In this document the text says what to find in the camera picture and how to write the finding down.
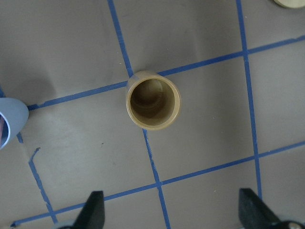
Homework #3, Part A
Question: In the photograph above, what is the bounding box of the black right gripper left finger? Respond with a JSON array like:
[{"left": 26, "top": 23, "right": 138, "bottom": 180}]
[{"left": 71, "top": 191, "right": 105, "bottom": 229}]

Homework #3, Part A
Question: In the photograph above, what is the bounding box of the wooden bamboo cup holder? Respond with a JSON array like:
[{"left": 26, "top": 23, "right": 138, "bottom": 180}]
[{"left": 125, "top": 70, "right": 182, "bottom": 131}]

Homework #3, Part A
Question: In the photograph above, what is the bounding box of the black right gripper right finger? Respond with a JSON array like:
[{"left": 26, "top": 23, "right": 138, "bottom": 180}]
[{"left": 238, "top": 188, "right": 286, "bottom": 229}]

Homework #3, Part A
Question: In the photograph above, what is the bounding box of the round wooden stand base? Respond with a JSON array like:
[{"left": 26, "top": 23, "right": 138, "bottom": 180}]
[{"left": 274, "top": 0, "right": 305, "bottom": 9}]

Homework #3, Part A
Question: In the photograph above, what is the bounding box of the light blue plastic cup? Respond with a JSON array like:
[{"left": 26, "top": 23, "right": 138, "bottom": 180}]
[{"left": 0, "top": 97, "right": 29, "bottom": 150}]

